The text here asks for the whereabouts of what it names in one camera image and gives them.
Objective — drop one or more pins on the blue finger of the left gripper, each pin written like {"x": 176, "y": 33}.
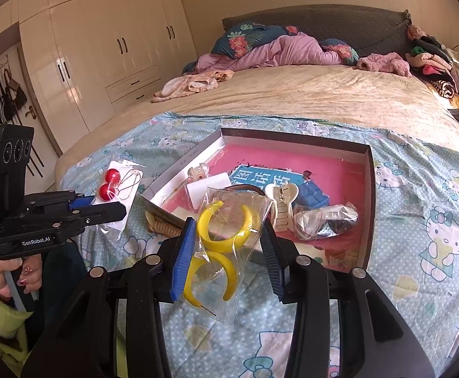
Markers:
{"x": 81, "y": 201}
{"x": 102, "y": 213}

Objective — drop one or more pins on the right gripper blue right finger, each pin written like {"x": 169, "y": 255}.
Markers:
{"x": 278, "y": 253}

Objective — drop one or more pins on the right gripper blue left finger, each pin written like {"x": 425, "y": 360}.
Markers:
{"x": 181, "y": 258}

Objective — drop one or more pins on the red ball earrings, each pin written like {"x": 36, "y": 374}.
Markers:
{"x": 119, "y": 183}

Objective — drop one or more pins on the yellow hoop earrings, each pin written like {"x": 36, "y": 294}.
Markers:
{"x": 228, "y": 229}

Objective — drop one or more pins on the cream hair claw clip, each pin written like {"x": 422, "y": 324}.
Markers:
{"x": 282, "y": 210}

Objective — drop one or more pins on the white card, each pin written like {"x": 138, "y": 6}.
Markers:
{"x": 199, "y": 190}

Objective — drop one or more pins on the pearl hair claw clip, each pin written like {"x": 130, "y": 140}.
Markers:
{"x": 199, "y": 172}

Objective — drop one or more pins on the maroon leather wristwatch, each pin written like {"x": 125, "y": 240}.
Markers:
{"x": 247, "y": 187}

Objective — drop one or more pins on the green sleeve left forearm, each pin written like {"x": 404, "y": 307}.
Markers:
{"x": 13, "y": 339}

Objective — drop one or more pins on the clear bag with dark jewelry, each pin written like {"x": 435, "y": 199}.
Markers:
{"x": 311, "y": 224}

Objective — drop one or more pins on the left hand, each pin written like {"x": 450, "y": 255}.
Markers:
{"x": 30, "y": 278}

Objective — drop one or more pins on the beige wooden bead hair clip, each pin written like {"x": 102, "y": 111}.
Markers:
{"x": 161, "y": 227}

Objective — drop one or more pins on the blue pill box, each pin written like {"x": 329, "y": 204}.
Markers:
{"x": 311, "y": 196}

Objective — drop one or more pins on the grey cardboard box tray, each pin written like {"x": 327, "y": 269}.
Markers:
{"x": 276, "y": 188}

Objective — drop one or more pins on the hanging handbags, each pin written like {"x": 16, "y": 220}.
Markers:
{"x": 12, "y": 97}

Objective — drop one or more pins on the Hello Kitty blue quilt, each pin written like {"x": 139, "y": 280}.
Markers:
{"x": 414, "y": 258}

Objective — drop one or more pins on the peach clothes pile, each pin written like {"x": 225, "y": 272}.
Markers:
{"x": 191, "y": 84}

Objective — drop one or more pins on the white wardrobe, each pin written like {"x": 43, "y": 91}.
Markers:
{"x": 88, "y": 60}

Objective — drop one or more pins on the beige bed cover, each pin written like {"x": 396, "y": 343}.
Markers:
{"x": 335, "y": 93}

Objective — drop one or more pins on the purple blanket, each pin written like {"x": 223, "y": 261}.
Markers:
{"x": 283, "y": 51}

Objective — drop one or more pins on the floral dark blue pillow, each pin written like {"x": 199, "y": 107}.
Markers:
{"x": 246, "y": 36}

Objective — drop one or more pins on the pink crumpled garment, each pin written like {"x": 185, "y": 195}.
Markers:
{"x": 389, "y": 63}

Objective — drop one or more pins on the grey headboard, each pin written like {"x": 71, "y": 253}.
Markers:
{"x": 368, "y": 30}

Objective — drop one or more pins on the pile of mixed clothes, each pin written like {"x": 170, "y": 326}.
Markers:
{"x": 436, "y": 65}

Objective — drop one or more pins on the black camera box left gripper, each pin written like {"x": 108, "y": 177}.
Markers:
{"x": 15, "y": 147}

